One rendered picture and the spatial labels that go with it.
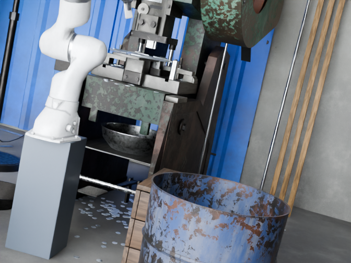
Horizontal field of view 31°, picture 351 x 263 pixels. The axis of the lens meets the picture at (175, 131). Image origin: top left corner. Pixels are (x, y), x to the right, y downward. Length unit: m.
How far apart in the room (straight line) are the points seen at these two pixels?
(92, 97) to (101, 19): 1.56
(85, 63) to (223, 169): 2.04
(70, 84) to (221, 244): 0.93
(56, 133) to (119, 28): 2.15
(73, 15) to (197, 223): 0.94
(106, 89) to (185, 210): 1.32
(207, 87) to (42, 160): 1.16
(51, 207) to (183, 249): 0.78
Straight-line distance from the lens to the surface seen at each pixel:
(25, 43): 4.74
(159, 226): 1.79
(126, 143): 3.01
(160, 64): 3.06
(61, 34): 2.34
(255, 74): 4.11
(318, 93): 3.85
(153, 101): 2.85
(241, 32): 2.78
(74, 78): 2.36
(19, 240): 2.48
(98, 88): 2.95
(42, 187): 2.40
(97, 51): 2.33
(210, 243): 1.73
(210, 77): 3.25
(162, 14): 3.02
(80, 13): 2.30
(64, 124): 2.33
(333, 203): 4.14
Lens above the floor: 0.90
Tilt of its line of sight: 8 degrees down
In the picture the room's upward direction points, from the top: 12 degrees clockwise
